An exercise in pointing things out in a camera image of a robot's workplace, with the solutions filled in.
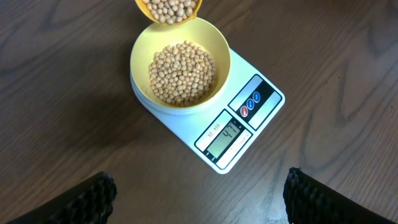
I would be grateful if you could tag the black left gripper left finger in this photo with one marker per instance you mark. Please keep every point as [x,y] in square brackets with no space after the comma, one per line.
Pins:
[91,201]

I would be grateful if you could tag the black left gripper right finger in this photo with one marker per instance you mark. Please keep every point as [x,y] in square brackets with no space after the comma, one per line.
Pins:
[308,201]

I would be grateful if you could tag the yellow measuring scoop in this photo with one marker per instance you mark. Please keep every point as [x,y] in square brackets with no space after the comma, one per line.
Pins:
[169,12]

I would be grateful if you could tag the white digital kitchen scale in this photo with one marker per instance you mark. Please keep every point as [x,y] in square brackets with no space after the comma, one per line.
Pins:
[222,132]

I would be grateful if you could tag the soybeans in bowl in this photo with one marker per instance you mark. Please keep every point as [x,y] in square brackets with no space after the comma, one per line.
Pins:
[183,74]

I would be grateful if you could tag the yellow bowl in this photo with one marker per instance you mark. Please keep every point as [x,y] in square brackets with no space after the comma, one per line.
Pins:
[156,36]

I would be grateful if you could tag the soybeans in scoop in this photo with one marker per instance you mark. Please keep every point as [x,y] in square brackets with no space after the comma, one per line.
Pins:
[171,9]

